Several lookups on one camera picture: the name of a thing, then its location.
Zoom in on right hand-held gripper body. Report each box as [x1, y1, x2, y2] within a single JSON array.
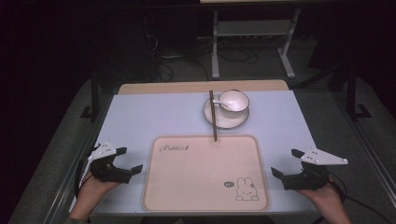
[[282, 147, 348, 191]]

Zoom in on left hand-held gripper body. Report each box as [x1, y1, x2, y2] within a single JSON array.
[[88, 140, 132, 185]]

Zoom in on person's right hand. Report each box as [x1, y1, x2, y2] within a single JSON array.
[[297, 182, 346, 217]]

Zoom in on light blue table board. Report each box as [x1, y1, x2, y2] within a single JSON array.
[[68, 90, 319, 217]]

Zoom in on black metal stand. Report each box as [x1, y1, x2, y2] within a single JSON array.
[[79, 62, 101, 121], [345, 63, 374, 121]]

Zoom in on pink tray with rabbit print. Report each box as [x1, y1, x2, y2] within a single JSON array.
[[141, 133, 271, 213]]

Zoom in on white round plate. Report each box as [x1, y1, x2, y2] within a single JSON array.
[[203, 96, 250, 131]]

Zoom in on white bowl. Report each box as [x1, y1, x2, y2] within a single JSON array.
[[219, 89, 250, 119]]

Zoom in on wooden table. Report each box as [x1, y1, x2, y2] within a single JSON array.
[[118, 79, 290, 95]]

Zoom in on pair of brown chopsticks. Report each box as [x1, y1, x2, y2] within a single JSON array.
[[208, 90, 219, 142]]

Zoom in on white ceramic spoon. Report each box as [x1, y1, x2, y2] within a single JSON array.
[[212, 99, 232, 111]]

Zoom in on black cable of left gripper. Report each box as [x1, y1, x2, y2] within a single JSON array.
[[74, 143, 101, 198]]

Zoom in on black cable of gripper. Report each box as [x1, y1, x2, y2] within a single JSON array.
[[312, 172, 396, 224], [74, 143, 101, 198]]

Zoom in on aluminium rail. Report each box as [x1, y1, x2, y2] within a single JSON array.
[[326, 90, 396, 195], [41, 92, 117, 224]]

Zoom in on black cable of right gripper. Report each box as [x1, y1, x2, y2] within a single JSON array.
[[312, 172, 396, 224]]

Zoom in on black floor cables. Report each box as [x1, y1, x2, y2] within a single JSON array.
[[146, 18, 210, 82]]

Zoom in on white metal desk frame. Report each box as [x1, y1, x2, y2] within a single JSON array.
[[210, 8, 302, 80]]

